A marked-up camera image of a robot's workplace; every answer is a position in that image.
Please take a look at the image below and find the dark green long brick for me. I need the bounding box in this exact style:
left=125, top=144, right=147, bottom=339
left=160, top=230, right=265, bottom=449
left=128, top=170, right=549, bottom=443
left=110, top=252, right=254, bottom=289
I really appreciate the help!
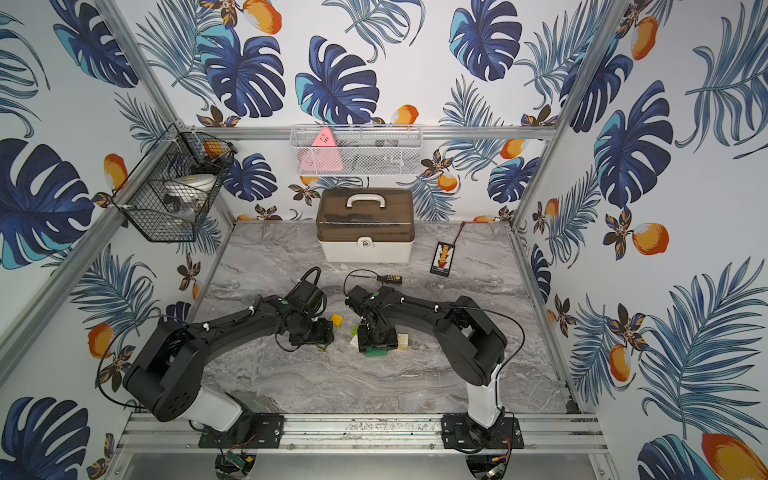
left=365, top=349, right=388, bottom=358

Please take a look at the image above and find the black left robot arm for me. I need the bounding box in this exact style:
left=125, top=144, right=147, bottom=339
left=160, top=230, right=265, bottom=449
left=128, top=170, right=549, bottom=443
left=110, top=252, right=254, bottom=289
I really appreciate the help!
left=122, top=266, right=334, bottom=446

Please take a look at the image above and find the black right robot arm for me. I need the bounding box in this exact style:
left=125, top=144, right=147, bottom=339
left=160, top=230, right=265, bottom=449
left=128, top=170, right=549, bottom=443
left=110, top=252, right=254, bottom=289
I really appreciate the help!
left=344, top=284, right=524, bottom=455

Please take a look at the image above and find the black card with arrows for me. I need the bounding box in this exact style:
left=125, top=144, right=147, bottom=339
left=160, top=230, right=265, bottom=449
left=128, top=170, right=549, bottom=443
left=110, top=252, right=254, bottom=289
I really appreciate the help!
left=430, top=242, right=456, bottom=277

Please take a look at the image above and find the brown lid storage box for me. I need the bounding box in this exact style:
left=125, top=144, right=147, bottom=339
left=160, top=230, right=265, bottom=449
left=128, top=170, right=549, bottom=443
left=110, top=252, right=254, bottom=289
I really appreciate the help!
left=316, top=188, right=415, bottom=264

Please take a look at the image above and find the pink triangle sign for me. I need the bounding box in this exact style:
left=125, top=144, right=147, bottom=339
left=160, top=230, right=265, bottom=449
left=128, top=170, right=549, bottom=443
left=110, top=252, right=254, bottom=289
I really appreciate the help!
left=297, top=127, right=344, bottom=175

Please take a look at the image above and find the white object in basket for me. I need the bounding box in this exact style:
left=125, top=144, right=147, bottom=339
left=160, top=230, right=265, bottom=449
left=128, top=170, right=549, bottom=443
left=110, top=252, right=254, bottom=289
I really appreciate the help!
left=164, top=174, right=216, bottom=198

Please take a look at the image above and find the black handle screwdriver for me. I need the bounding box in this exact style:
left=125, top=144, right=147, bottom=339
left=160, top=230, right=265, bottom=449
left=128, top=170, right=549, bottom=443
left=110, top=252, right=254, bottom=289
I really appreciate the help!
left=376, top=275, right=403, bottom=285

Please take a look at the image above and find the white wire shelf basket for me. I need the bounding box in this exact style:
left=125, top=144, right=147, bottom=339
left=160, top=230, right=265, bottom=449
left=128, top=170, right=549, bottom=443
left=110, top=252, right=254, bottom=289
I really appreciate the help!
left=290, top=124, right=423, bottom=176

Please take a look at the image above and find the black wire basket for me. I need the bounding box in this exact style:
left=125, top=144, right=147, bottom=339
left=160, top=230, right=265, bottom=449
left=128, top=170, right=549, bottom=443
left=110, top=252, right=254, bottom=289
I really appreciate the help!
left=113, top=124, right=237, bottom=243

